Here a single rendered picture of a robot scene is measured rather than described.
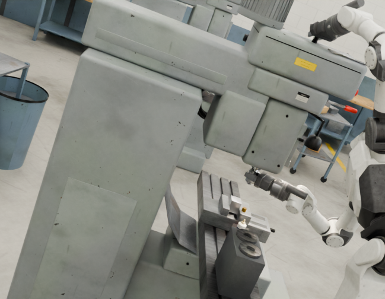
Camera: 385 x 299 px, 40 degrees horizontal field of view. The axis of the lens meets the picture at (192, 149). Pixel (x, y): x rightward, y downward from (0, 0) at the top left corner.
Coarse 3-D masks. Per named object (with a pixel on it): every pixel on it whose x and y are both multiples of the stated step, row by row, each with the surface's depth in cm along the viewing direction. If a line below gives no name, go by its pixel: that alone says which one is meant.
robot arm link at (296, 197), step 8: (288, 184) 230; (280, 192) 232; (288, 192) 231; (296, 192) 228; (304, 192) 228; (280, 200) 235; (288, 200) 232; (296, 200) 230; (304, 200) 232; (288, 208) 232; (296, 208) 228
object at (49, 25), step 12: (36, 24) 770; (48, 24) 803; (60, 24) 833; (36, 36) 776; (72, 36) 792; (360, 96) 875; (372, 108) 815; (312, 120) 879; (324, 132) 835; (336, 132) 857
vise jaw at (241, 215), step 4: (244, 204) 260; (248, 204) 261; (240, 208) 253; (248, 208) 257; (240, 212) 249; (244, 212) 251; (248, 212) 252; (240, 216) 249; (244, 216) 249; (248, 216) 249; (240, 220) 250; (248, 220) 250
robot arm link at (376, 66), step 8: (368, 48) 176; (368, 56) 177; (376, 56) 173; (368, 64) 178; (376, 64) 174; (384, 64) 172; (376, 72) 175; (384, 72) 174; (376, 80) 180; (384, 80) 175; (376, 88) 181; (384, 88) 177; (376, 96) 182; (384, 96) 178; (376, 104) 183; (384, 104) 180; (384, 112) 181
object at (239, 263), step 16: (240, 240) 207; (256, 240) 209; (224, 256) 210; (240, 256) 196; (256, 256) 198; (224, 272) 203; (240, 272) 198; (256, 272) 198; (224, 288) 200; (240, 288) 201
